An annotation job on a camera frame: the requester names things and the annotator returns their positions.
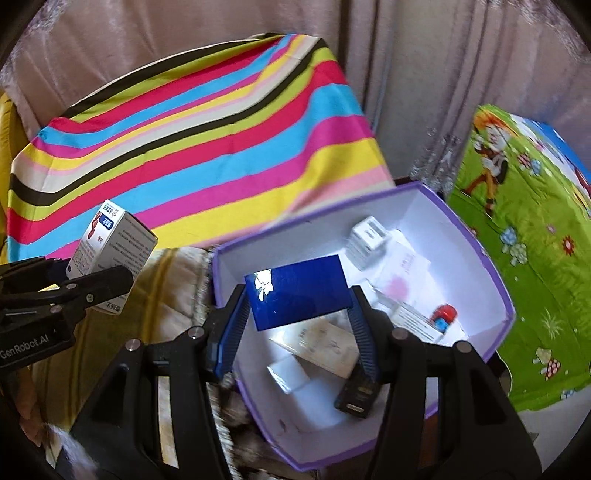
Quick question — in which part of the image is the yellow leather sofa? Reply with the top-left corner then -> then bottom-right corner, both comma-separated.
0,90 -> 28,259

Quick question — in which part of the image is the white box pink print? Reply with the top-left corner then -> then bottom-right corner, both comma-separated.
374,230 -> 433,303

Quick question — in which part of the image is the lace sheer curtain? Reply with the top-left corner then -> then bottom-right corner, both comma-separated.
409,124 -> 467,201

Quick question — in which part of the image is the green cartoon blanket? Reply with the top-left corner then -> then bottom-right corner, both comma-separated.
445,104 -> 591,414

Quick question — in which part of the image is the black box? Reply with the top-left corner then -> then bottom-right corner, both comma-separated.
333,364 -> 378,419

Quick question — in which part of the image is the striped velvet cushion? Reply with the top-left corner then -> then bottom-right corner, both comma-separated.
28,247 -> 278,480

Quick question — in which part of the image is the white medicine box red print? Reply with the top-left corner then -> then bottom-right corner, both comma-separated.
66,199 -> 158,316

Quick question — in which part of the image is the purple cardboard box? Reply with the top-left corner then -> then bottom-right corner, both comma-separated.
210,181 -> 516,472

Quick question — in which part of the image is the dark blue box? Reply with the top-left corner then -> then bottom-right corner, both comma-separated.
244,255 -> 352,333

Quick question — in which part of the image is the white box blue text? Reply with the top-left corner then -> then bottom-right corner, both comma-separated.
390,300 -> 446,344

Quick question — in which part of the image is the white box grey text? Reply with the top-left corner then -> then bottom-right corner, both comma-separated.
347,216 -> 399,271

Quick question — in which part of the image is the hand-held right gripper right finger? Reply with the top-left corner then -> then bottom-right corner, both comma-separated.
346,285 -> 541,480

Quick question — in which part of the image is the small white cube box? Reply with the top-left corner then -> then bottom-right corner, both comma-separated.
267,356 -> 313,394

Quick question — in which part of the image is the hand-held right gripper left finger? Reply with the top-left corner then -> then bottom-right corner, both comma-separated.
69,282 -> 250,480

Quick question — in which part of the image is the person's left hand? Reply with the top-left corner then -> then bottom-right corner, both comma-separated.
16,369 -> 49,446

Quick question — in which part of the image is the beige box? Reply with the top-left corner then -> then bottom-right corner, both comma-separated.
269,320 -> 362,380

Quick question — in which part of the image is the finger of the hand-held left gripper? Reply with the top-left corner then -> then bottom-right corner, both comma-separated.
46,266 -> 136,312
0,258 -> 70,298

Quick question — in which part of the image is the red toy car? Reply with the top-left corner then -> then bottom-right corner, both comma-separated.
430,304 -> 459,334

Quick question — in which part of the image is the colourful striped cloth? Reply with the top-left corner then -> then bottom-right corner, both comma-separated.
7,32 -> 398,264

